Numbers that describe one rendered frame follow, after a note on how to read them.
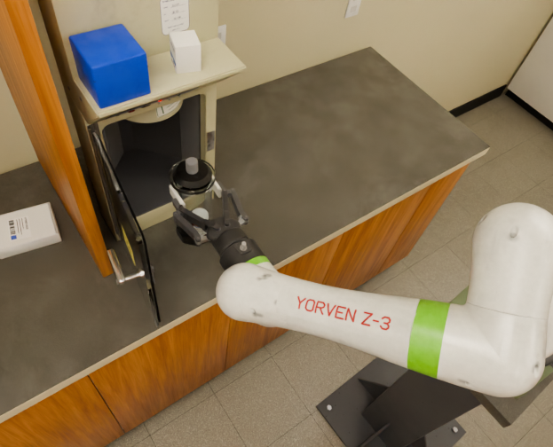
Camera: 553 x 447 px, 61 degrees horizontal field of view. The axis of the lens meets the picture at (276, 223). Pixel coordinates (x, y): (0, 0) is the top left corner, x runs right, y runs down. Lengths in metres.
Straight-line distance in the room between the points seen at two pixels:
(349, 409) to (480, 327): 1.55
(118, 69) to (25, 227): 0.70
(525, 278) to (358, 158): 1.07
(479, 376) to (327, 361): 1.60
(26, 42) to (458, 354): 0.78
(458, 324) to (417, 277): 1.92
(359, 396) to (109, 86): 1.77
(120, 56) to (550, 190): 3.04
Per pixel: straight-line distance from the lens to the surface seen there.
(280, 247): 1.41
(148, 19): 1.00
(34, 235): 1.44
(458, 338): 0.73
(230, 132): 1.70
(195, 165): 1.09
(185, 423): 2.17
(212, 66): 1.02
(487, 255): 0.74
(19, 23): 0.82
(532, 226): 0.73
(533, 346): 0.75
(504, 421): 1.43
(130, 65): 0.89
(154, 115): 1.17
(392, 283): 2.58
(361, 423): 2.24
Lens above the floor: 2.11
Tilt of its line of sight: 54 degrees down
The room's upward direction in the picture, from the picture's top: 12 degrees clockwise
